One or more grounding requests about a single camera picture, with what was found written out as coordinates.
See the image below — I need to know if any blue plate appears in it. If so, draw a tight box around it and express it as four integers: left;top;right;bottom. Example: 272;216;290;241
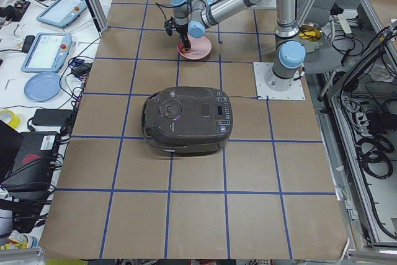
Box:
24;71;61;102

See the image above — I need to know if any dark grey rice cooker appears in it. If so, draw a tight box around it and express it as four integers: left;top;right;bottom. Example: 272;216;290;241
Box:
141;86;233;154

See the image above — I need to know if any pink plate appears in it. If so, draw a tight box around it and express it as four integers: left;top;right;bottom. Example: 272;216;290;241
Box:
177;35;212;60

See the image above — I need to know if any grey office chair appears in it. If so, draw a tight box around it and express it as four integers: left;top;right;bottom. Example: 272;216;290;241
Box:
297;0;351;75

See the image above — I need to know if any far teach pendant tablet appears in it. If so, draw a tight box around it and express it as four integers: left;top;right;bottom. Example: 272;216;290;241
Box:
36;0;87;29

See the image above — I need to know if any black laptop with red logo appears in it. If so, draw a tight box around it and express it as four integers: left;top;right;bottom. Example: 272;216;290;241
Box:
1;122;59;192

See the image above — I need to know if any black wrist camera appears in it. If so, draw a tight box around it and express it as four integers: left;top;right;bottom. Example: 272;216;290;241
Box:
164;17;175;37

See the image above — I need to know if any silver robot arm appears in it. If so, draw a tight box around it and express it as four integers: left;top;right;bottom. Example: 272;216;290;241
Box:
164;0;301;60

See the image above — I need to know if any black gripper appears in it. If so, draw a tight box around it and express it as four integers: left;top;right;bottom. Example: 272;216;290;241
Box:
175;24;190;53

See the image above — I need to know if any yellow tape roll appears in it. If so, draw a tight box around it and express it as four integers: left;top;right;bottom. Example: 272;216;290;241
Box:
0;109;21;129

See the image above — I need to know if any steel pot with yellow contents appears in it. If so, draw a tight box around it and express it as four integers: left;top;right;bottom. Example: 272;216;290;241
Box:
298;22;323;53

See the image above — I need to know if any teach pendant tablet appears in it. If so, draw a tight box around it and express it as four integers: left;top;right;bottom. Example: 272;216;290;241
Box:
36;0;87;29
20;32;72;73

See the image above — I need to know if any black power adapter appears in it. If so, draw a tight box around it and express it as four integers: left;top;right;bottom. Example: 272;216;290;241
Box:
31;109;72;127

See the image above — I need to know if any near teach pendant tablet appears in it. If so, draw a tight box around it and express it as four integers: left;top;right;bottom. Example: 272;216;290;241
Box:
20;32;72;73

